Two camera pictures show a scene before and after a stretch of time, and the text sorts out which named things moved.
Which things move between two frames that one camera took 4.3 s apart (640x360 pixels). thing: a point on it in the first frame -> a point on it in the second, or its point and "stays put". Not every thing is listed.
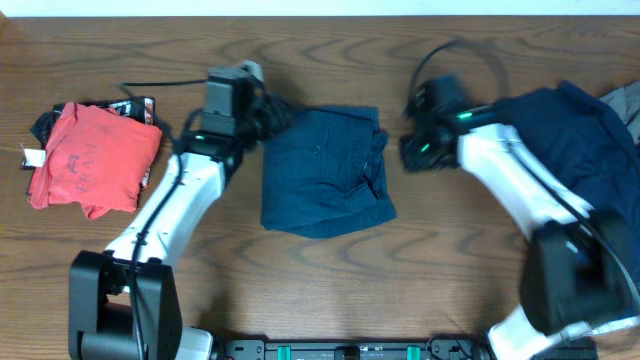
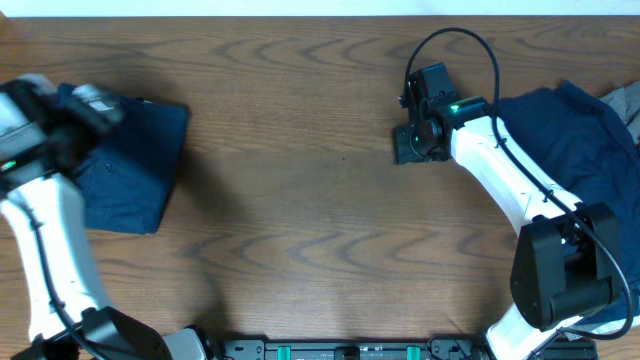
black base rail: [392, 349] stays put
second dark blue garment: [589, 148] stays put
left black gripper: [273, 117] -> [70, 138]
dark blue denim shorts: [325, 174] -> [126, 183]
